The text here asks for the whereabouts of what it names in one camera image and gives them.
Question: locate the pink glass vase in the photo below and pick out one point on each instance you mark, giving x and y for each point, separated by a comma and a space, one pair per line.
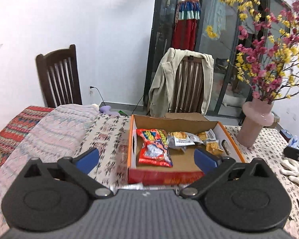
253, 122

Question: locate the red patterned cloth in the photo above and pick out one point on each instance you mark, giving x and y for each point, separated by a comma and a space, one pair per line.
17, 127

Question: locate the pale quilted blanket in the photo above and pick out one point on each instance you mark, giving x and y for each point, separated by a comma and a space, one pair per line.
52, 134

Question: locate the red snack packet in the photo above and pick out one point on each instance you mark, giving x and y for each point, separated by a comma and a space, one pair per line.
153, 149

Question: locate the small silver orange snack packet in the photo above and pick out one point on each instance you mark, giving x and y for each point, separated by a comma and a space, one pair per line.
206, 135
180, 137

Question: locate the white snack packet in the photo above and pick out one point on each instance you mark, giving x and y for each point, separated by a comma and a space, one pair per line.
128, 186

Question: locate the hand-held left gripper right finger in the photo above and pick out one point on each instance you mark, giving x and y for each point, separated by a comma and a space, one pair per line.
205, 160

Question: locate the white knit glove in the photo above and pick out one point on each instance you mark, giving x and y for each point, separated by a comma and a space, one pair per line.
292, 173

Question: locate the blue white tissue packet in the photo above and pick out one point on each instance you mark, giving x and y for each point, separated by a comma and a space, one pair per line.
294, 142

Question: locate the brown wooden chair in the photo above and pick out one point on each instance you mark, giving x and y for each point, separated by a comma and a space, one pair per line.
189, 84

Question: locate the small yellow snack packet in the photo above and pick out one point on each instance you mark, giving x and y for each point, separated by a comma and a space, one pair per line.
214, 148

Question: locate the red cardboard box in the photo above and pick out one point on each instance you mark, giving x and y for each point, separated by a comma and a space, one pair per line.
184, 157

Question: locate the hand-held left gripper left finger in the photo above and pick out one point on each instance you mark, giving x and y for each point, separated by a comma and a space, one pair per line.
86, 159

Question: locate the hanging red garment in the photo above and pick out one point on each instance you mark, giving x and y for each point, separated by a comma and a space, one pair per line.
185, 29

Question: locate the purple toy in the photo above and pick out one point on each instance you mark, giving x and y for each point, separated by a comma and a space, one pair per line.
106, 109

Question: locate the dark wooden chair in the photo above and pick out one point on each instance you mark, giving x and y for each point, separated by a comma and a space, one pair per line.
59, 79

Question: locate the glass sliding door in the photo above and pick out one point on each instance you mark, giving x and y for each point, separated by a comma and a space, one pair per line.
229, 84

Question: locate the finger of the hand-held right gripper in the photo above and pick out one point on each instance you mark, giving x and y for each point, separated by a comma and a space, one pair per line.
294, 154

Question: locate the beige jacket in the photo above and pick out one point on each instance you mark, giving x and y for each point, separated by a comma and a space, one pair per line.
162, 87

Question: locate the red blossom branches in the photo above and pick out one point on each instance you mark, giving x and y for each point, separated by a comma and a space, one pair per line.
259, 47

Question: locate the small dark blue box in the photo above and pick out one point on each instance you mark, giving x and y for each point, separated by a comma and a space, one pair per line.
286, 134

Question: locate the yellow blossom branches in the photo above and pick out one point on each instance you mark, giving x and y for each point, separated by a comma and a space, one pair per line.
244, 5

